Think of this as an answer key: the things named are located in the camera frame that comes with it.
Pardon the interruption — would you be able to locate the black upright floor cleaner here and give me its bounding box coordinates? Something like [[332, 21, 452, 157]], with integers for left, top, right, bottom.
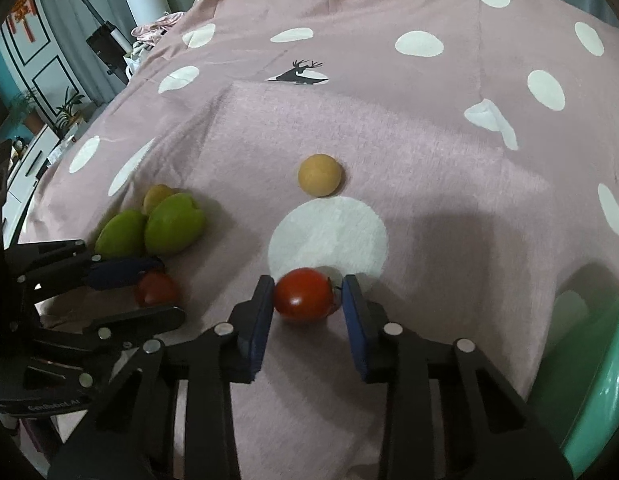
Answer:
[[50, 0, 131, 87]]

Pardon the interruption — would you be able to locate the pink clothes pile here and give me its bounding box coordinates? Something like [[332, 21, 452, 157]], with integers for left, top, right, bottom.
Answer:
[[122, 11, 188, 78]]

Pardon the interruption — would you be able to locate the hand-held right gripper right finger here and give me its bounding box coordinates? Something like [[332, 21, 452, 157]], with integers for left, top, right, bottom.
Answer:
[[341, 274, 574, 480]]

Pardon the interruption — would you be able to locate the green jujube fruit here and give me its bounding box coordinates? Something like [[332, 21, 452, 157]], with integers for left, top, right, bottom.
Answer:
[[94, 209, 149, 257], [144, 192, 208, 257]]

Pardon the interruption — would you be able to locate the potted green plant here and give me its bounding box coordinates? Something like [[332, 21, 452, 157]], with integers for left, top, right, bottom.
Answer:
[[10, 90, 43, 133], [54, 87, 86, 127]]

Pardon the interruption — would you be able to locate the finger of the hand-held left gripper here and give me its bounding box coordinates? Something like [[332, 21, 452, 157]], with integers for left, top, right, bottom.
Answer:
[[4, 239, 164, 302], [87, 305, 186, 357]]

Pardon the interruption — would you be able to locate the tan longan fruit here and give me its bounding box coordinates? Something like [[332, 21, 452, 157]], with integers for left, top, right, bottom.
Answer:
[[142, 184, 183, 216], [298, 153, 343, 197]]

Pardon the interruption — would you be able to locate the grey-blue curtain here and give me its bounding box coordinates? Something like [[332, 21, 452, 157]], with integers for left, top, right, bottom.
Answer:
[[34, 0, 200, 106]]

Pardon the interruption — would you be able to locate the green plastic bowl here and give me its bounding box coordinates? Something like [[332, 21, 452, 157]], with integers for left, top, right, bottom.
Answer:
[[529, 285, 619, 478]]

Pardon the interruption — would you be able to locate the red wall decoration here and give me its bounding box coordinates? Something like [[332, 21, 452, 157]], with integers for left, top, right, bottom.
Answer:
[[7, 0, 39, 42]]

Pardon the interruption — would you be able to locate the white cabinet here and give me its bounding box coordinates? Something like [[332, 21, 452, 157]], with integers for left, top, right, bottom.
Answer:
[[2, 120, 95, 233]]

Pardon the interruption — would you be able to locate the red cherry tomato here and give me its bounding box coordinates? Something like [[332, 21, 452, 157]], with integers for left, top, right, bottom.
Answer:
[[274, 267, 341, 324], [134, 271, 181, 308]]

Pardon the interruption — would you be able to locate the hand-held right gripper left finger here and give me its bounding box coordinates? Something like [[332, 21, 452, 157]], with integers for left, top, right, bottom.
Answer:
[[47, 274, 276, 480]]

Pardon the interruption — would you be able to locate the pink polka dot blanket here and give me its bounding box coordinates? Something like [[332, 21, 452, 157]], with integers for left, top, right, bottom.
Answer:
[[0, 0, 619, 480]]

